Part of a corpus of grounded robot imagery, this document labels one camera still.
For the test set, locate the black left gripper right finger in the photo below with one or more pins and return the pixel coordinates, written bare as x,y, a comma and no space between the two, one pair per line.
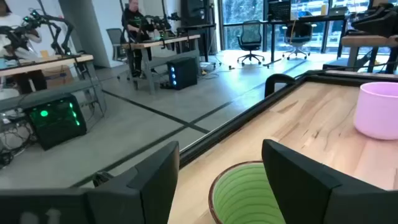
298,193

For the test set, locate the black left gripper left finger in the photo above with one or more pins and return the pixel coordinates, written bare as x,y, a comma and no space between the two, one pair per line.
149,193

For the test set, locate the green ribbed mug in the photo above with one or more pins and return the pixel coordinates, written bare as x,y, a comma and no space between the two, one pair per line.
242,199

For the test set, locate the pink mug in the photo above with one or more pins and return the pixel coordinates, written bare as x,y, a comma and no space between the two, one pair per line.
376,115

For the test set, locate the black table clamp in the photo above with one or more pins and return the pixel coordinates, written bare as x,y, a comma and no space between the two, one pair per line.
269,82
101,178

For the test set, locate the computer tower green lights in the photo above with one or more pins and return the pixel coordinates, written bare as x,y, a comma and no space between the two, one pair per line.
56,124

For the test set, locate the computer tower blue lights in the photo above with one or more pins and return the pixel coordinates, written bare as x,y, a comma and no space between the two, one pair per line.
185,73

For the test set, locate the cardboard box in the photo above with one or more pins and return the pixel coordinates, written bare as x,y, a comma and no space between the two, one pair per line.
59,76

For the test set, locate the wooden table grey legs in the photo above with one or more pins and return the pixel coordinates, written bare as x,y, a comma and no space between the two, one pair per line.
367,41
46,63
174,40

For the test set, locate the grey office chair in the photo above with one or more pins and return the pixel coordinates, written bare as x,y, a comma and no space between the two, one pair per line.
115,37

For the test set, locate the black office chair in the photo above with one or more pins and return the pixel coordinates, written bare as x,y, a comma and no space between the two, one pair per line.
251,34
298,32

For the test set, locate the black desk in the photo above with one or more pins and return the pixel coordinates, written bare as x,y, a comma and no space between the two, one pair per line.
311,19

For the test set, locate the yellow bottle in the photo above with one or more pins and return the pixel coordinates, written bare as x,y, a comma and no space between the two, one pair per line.
324,9

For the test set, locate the grey laptop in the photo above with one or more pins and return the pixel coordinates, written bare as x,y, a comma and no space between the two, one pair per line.
339,12

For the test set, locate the black cabinet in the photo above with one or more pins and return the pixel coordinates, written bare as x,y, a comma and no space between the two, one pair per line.
192,12

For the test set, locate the black metal table frame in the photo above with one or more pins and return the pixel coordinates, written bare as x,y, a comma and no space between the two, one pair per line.
236,124

